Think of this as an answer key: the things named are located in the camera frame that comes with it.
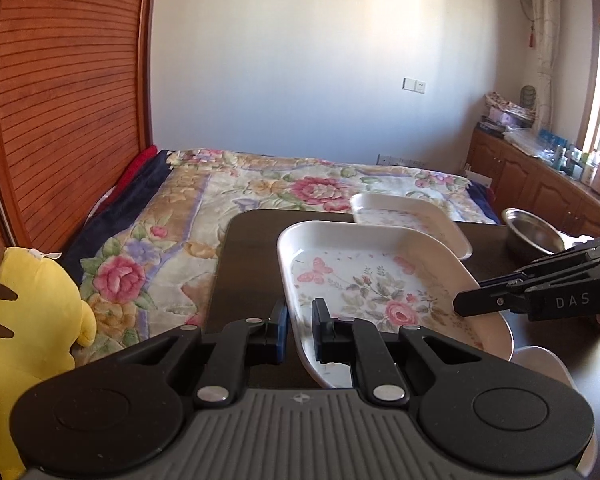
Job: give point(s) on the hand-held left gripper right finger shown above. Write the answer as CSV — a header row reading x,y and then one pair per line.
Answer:
x,y
320,331

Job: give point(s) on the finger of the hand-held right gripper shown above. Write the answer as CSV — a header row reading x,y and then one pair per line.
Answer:
x,y
505,275
490,302

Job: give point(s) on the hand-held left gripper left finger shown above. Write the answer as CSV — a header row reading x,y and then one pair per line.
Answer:
x,y
281,332

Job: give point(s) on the stainless steel bowl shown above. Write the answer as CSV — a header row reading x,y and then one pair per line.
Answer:
x,y
530,230

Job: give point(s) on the large floral white plate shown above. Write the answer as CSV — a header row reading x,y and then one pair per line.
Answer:
x,y
360,270

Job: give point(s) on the plain white plate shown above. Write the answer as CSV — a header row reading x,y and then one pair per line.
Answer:
x,y
545,360

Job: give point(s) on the small floral white plate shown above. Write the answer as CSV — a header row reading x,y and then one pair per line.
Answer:
x,y
405,210

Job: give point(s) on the wooden cabinet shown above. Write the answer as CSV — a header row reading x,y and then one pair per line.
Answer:
x,y
525,180

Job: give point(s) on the row of bottles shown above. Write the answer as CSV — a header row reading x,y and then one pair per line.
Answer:
x,y
580,160

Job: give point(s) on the clear plastic bag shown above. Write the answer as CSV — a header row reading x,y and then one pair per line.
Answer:
x,y
525,141

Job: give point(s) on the floral blanket with navy border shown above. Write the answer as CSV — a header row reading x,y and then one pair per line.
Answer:
x,y
205,220

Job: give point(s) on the stack of books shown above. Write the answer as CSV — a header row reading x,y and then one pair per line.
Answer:
x,y
490,126

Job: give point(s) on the floral patterned box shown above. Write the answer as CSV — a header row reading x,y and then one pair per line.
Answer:
x,y
505,105

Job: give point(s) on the red cloth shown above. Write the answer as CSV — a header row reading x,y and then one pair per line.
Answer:
x,y
137,165

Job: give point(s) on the patterned light curtain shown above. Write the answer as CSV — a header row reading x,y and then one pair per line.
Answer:
x,y
542,35

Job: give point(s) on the yellow plush toy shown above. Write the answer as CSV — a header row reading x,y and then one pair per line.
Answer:
x,y
25,320

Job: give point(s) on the slatted wooden wardrobe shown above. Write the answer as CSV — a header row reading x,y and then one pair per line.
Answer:
x,y
70,85

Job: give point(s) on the row of wall outlets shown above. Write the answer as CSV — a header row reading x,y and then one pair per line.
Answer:
x,y
400,160

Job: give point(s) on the white wall switch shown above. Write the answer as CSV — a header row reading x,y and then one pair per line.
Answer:
x,y
414,85

